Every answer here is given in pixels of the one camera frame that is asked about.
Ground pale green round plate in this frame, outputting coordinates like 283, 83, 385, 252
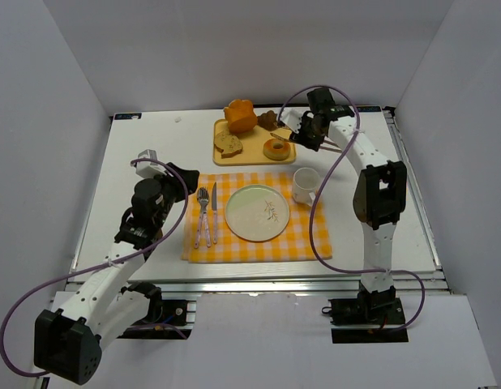
225, 184, 290, 242

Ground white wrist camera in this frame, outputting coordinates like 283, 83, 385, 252
133, 149, 165, 179
277, 108, 303, 132

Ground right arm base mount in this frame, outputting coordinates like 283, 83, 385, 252
321, 285, 409, 344

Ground metal serving tongs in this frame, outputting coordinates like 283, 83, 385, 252
269, 125, 344, 154

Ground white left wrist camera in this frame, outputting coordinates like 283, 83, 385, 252
133, 149, 165, 179

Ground brown chocolate bread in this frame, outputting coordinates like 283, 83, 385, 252
258, 110, 279, 131

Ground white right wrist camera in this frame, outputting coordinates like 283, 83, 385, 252
277, 108, 303, 132

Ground silver fork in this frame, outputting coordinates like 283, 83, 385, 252
197, 187, 212, 247

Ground silver table knife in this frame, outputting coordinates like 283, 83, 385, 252
212, 182, 218, 244

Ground yellow serving tray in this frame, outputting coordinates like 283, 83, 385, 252
212, 126, 297, 166

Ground glazed donut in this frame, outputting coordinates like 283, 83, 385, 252
263, 139, 292, 161

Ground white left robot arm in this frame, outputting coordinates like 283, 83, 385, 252
34, 159, 199, 385

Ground white mug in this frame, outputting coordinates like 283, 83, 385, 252
292, 167, 321, 207

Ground sliced toast bread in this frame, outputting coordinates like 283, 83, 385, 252
213, 130, 243, 158

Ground orange bread loaf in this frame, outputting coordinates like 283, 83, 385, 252
224, 99, 258, 134

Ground yellow checkered placemat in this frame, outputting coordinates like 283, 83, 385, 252
181, 172, 315, 263

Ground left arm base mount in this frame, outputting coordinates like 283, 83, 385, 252
119, 282, 191, 340

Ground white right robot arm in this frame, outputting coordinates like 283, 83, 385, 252
284, 85, 407, 316

